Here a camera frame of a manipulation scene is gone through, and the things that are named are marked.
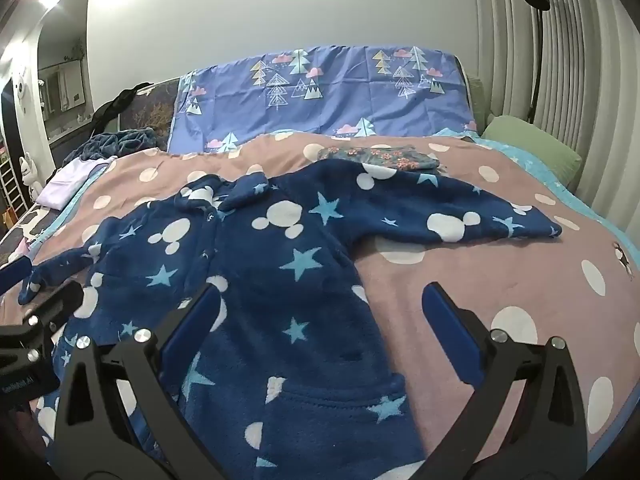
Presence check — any dark printed headboard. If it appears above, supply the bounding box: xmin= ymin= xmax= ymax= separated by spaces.
xmin=117 ymin=80 xmax=181 ymax=153

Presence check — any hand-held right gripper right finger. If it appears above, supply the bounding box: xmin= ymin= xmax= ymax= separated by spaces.
xmin=400 ymin=282 xmax=591 ymax=480

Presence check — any dark teal fuzzy blanket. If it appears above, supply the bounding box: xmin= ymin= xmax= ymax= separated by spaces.
xmin=62 ymin=129 xmax=161 ymax=168

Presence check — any white round wall device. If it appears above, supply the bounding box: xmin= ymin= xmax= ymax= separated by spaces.
xmin=12 ymin=75 xmax=30 ymax=111

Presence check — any navy star fleece pajama top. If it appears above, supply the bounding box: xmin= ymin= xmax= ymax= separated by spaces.
xmin=17 ymin=170 xmax=563 ymax=480

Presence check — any lavender cloth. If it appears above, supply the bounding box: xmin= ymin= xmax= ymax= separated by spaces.
xmin=39 ymin=157 xmax=118 ymax=208

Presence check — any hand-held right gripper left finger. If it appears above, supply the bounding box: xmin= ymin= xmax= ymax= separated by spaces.
xmin=54 ymin=284 xmax=236 ymax=480

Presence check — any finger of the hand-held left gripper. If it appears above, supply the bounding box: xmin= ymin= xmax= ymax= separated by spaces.
xmin=20 ymin=280 xmax=85 ymax=342
xmin=0 ymin=256 xmax=32 ymax=295

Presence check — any black garment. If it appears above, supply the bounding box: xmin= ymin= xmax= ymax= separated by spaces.
xmin=90 ymin=82 xmax=153 ymax=132

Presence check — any light green pillow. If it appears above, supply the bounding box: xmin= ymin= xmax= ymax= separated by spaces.
xmin=482 ymin=115 xmax=583 ymax=192

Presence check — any white pleated curtain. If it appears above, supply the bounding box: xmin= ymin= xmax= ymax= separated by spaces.
xmin=470 ymin=0 xmax=640 ymax=211

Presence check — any purple tree print sheet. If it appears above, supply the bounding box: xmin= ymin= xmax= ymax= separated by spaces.
xmin=167 ymin=45 xmax=481 ymax=155

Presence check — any white cat figurine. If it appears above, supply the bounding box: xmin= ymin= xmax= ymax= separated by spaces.
xmin=19 ymin=156 xmax=43 ymax=196

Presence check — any pink polka dot blanket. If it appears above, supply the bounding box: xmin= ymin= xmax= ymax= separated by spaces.
xmin=0 ymin=130 xmax=640 ymax=467

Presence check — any white shelf rack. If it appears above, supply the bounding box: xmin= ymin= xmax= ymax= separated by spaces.
xmin=0 ymin=160 xmax=27 ymax=213

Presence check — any teal floral folded cloth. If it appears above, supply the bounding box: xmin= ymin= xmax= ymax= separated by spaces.
xmin=317 ymin=144 xmax=441 ymax=173

